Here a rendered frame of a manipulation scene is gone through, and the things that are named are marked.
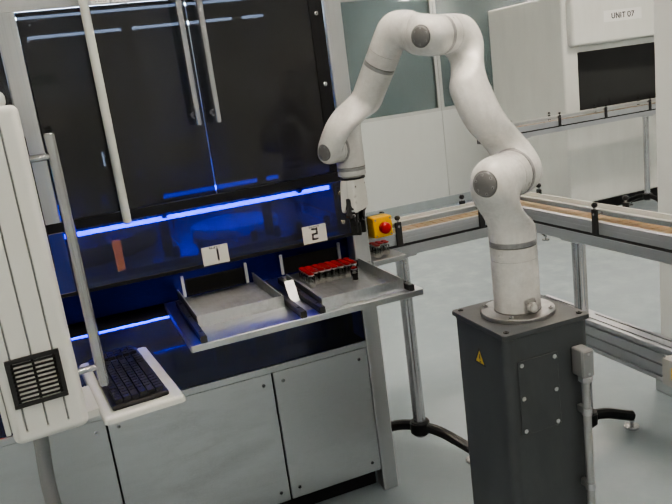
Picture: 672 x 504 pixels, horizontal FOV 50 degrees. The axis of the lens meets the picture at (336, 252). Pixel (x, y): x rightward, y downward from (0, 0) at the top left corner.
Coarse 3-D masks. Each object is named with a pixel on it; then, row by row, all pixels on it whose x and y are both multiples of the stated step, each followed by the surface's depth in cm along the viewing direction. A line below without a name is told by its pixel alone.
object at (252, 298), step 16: (240, 288) 238; (256, 288) 235; (272, 288) 221; (192, 304) 227; (208, 304) 224; (224, 304) 222; (240, 304) 220; (256, 304) 209; (272, 304) 211; (208, 320) 204; (224, 320) 206
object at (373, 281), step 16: (368, 272) 236; (384, 272) 224; (304, 288) 218; (320, 288) 226; (336, 288) 223; (352, 288) 221; (368, 288) 209; (384, 288) 211; (400, 288) 213; (336, 304) 206
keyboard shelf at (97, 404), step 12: (144, 348) 215; (156, 360) 206; (156, 372) 195; (96, 384) 192; (168, 384) 186; (84, 396) 187; (96, 396) 184; (168, 396) 178; (180, 396) 178; (96, 408) 178; (108, 408) 176; (132, 408) 174; (144, 408) 174; (156, 408) 176; (108, 420) 171; (120, 420) 172
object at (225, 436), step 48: (240, 384) 240; (288, 384) 246; (336, 384) 253; (96, 432) 224; (144, 432) 230; (192, 432) 236; (240, 432) 243; (288, 432) 249; (336, 432) 256; (0, 480) 216; (96, 480) 227; (144, 480) 233; (192, 480) 239; (240, 480) 246; (336, 480) 260
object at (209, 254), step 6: (210, 246) 227; (216, 246) 228; (222, 246) 229; (204, 252) 227; (210, 252) 228; (216, 252) 228; (222, 252) 229; (228, 252) 230; (204, 258) 227; (210, 258) 228; (216, 258) 229; (222, 258) 229; (228, 258) 230; (204, 264) 228; (210, 264) 228
